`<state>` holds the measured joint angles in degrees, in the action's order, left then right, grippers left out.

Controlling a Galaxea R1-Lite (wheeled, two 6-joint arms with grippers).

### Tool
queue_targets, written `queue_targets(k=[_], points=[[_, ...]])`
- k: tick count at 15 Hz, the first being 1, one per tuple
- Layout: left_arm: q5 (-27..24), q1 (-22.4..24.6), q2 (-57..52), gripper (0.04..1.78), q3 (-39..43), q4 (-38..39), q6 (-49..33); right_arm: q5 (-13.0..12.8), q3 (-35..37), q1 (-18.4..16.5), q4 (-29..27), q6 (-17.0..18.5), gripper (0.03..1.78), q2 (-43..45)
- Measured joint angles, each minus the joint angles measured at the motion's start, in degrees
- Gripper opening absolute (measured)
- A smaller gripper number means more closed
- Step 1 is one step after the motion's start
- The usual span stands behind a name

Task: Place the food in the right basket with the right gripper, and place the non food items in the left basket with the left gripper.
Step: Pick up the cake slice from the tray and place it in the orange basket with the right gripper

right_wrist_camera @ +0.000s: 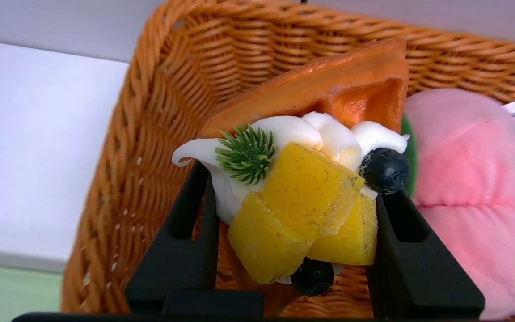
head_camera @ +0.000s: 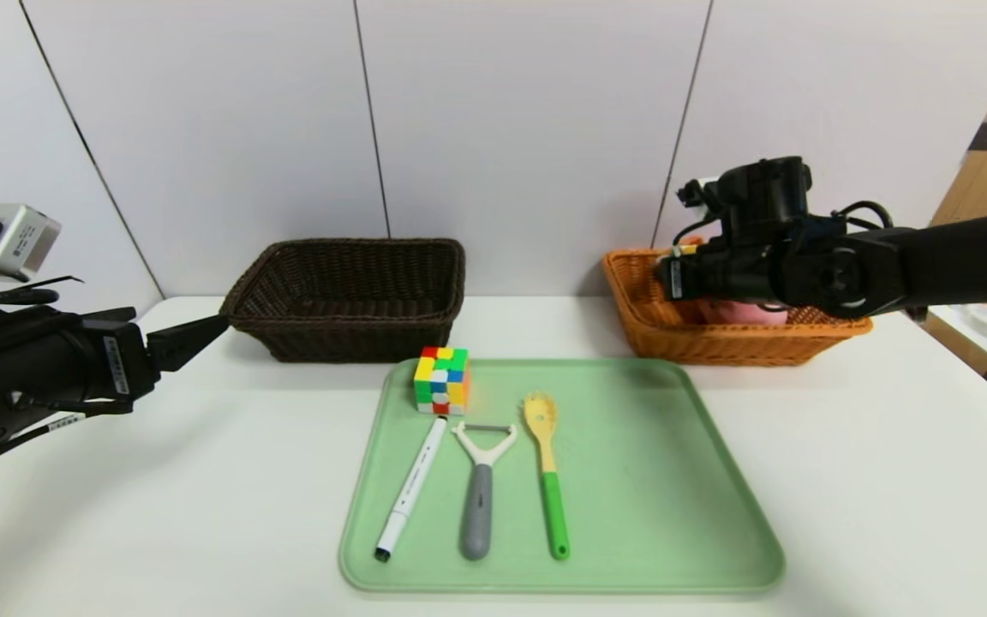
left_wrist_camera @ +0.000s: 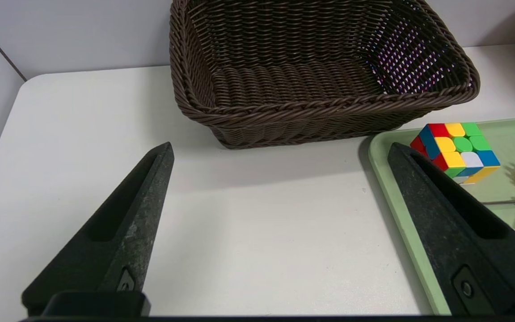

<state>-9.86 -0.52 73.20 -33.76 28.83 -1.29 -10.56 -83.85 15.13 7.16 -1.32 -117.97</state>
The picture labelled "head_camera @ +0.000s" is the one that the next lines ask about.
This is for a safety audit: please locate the black left camera cable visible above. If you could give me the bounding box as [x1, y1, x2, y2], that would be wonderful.
[0, 287, 59, 311]

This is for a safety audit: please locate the orange wicker basket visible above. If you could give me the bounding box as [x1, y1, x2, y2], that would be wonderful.
[603, 249, 873, 368]

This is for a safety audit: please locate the white marker pen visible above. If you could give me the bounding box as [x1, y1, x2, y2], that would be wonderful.
[374, 416, 450, 563]

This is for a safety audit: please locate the pink plush peach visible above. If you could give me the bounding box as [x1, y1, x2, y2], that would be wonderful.
[699, 300, 790, 326]

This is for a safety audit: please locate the white peeler grey handle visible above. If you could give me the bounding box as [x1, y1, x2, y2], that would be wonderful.
[452, 422, 518, 560]

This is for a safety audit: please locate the multicolour puzzle cube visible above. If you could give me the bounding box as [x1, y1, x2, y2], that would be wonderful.
[414, 346, 471, 416]

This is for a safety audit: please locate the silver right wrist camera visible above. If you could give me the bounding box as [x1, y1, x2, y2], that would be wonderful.
[678, 176, 724, 211]

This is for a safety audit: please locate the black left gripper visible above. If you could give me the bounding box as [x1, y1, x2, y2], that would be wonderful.
[0, 313, 230, 433]

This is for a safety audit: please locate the white side table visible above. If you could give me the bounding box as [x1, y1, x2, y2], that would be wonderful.
[926, 304, 987, 374]

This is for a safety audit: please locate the black right camera cable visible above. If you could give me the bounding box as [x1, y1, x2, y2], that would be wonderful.
[832, 200, 894, 232]

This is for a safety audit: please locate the light green plastic tray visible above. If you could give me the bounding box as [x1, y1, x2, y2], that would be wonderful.
[339, 358, 786, 594]

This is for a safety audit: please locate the wooden cabinet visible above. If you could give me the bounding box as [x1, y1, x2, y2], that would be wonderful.
[930, 9, 987, 228]

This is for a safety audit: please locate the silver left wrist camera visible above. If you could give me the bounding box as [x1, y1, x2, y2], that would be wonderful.
[0, 204, 62, 282]

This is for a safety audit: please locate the black camera cable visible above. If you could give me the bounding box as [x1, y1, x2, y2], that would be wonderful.
[832, 200, 894, 232]
[0, 287, 59, 311]

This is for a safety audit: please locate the dark brown wicker basket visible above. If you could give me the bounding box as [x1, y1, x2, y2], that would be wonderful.
[220, 238, 467, 363]

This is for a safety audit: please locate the yellow spoon green handle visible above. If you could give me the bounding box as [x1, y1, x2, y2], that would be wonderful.
[522, 392, 571, 561]

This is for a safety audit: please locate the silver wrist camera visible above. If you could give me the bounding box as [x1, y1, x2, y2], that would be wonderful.
[0, 204, 62, 282]
[678, 176, 724, 211]

